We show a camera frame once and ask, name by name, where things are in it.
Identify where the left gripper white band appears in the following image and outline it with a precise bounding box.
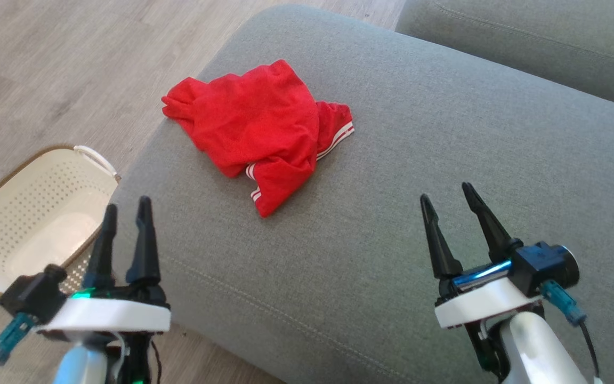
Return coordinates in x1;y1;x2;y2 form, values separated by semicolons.
35;196;172;348

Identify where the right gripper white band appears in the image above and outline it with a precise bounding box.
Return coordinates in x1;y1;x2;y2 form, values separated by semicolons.
419;182;545;330

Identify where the red Bulls 23 jersey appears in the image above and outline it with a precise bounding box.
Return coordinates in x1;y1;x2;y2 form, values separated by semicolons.
161;59;355;218

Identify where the cream perforated laundry basket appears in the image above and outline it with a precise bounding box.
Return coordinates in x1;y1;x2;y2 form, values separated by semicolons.
0;145;122;297

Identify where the large grey sofa chaise cushion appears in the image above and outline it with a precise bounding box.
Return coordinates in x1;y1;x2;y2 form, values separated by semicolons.
107;4;614;384

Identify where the right arm cable teal connector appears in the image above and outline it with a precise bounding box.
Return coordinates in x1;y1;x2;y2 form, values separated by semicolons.
540;280;602;380

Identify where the arm cable teal connector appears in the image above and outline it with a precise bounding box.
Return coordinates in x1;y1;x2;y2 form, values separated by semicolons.
540;280;602;380
0;312;37;384

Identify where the left arm cable teal connector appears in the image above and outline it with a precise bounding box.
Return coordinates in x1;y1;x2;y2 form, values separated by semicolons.
0;312;37;384

